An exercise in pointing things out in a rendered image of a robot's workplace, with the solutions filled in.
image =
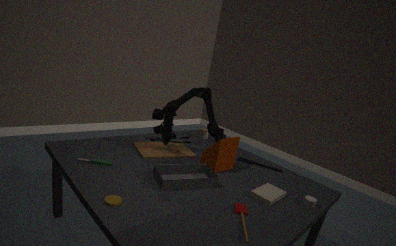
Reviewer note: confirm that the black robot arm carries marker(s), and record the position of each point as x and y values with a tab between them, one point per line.
172	106

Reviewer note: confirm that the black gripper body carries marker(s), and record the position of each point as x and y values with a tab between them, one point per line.
168	133

